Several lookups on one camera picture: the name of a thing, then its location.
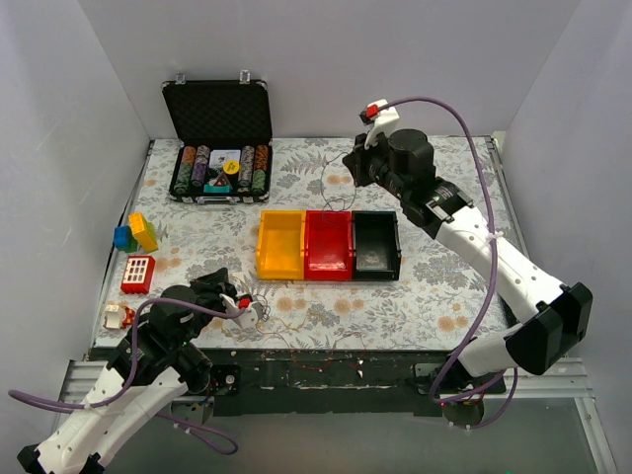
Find red white toy brick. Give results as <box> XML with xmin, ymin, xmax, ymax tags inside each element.
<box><xmin>120</xmin><ymin>255</ymin><xmax>155</xmax><ymax>294</ymax></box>

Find red plastic bin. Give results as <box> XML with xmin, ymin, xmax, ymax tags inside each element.
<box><xmin>304</xmin><ymin>210</ymin><xmax>353</xmax><ymax>281</ymax></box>

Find floral table mat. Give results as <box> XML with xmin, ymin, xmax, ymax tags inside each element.
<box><xmin>93</xmin><ymin>135</ymin><xmax>548</xmax><ymax>353</ymax></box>

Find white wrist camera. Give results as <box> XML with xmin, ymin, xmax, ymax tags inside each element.
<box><xmin>220</xmin><ymin>294</ymin><xmax>264</xmax><ymax>329</ymax></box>
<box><xmin>359</xmin><ymin>99</ymin><xmax>400</xmax><ymax>149</ymax></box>

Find small white red toy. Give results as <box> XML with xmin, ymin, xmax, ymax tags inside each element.
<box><xmin>104</xmin><ymin>304</ymin><xmax>135</xmax><ymax>330</ymax></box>

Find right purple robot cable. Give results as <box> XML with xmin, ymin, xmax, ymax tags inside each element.
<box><xmin>384</xmin><ymin>96</ymin><xmax>518</xmax><ymax>429</ymax></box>

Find black poker chip case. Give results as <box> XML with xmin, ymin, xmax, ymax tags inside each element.
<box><xmin>161</xmin><ymin>70</ymin><xmax>274</xmax><ymax>204</ymax></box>

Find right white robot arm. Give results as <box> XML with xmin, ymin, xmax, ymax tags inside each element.
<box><xmin>343</xmin><ymin>129</ymin><xmax>593</xmax><ymax>393</ymax></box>

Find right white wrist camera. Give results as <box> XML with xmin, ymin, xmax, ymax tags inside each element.
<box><xmin>359</xmin><ymin>99</ymin><xmax>400</xmax><ymax>149</ymax></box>

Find aluminium frame rail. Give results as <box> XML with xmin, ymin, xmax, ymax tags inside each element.
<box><xmin>58</xmin><ymin>358</ymin><xmax>594</xmax><ymax>403</ymax></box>

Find yellow plastic bin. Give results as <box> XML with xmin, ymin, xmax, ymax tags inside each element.
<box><xmin>256</xmin><ymin>210</ymin><xmax>306</xmax><ymax>280</ymax></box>

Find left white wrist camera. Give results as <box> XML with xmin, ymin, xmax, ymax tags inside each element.
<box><xmin>220</xmin><ymin>294</ymin><xmax>264</xmax><ymax>329</ymax></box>

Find stacked coloured toy bricks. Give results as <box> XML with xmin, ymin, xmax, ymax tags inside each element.
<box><xmin>113</xmin><ymin>212</ymin><xmax>158</xmax><ymax>254</ymax></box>

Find purple wire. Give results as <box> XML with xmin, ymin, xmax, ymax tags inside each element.
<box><xmin>318</xmin><ymin>152</ymin><xmax>359</xmax><ymax>233</ymax></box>

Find black plastic bin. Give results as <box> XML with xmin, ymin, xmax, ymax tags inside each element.
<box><xmin>352</xmin><ymin>210</ymin><xmax>401</xmax><ymax>281</ymax></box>

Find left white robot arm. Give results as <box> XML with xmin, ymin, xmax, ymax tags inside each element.
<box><xmin>9</xmin><ymin>268</ymin><xmax>236</xmax><ymax>473</ymax></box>

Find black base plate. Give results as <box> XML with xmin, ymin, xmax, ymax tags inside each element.
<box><xmin>167</xmin><ymin>347</ymin><xmax>510</xmax><ymax>418</ymax></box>

